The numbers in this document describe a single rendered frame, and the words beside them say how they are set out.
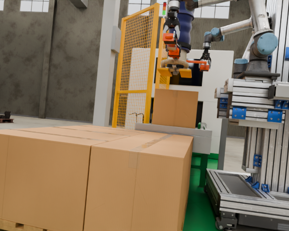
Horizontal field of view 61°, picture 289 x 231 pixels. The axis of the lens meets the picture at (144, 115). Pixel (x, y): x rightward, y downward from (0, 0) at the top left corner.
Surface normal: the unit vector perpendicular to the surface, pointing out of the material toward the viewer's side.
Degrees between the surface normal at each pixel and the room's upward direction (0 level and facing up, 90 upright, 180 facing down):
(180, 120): 90
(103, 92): 90
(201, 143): 90
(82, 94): 90
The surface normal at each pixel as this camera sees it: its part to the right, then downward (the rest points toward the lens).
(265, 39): -0.15, 0.12
